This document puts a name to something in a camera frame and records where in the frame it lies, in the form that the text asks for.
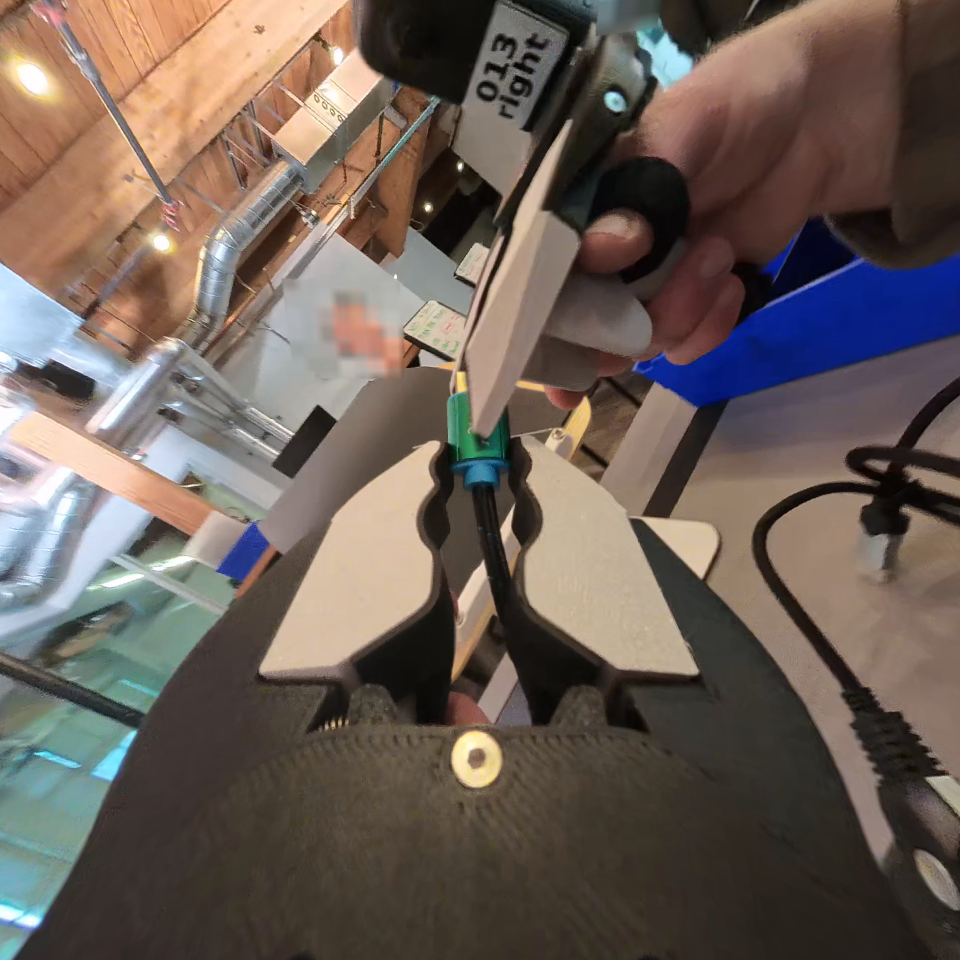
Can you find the white stand base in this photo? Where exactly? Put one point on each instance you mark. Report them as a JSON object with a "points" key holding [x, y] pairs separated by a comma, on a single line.
{"points": [[683, 540]]}

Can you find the black stand pole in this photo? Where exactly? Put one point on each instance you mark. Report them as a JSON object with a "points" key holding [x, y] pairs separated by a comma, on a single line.
{"points": [[68, 690]]}

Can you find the blue divided plastic bin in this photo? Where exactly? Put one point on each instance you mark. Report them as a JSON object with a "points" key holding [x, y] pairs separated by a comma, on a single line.
{"points": [[810, 323]]}

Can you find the whiteboard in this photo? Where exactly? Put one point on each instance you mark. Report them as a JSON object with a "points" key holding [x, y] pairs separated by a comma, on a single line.
{"points": [[435, 327]]}

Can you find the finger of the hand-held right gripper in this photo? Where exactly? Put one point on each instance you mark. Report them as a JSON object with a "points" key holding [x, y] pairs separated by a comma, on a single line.
{"points": [[518, 285], [593, 330]]}

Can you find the person's right hand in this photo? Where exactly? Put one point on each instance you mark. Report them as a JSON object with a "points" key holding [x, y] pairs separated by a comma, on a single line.
{"points": [[765, 165]]}

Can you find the person's right forearm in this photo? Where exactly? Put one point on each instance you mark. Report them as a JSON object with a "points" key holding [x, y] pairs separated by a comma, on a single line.
{"points": [[900, 195]]}

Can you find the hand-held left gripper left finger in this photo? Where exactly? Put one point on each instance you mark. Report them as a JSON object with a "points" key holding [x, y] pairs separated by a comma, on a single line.
{"points": [[353, 593]]}

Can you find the black hdmi switch box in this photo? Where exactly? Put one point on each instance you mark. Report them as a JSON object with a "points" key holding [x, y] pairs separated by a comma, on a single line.
{"points": [[923, 855]]}

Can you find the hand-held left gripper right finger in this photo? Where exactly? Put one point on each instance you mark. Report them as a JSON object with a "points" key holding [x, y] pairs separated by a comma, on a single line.
{"points": [[608, 593]]}

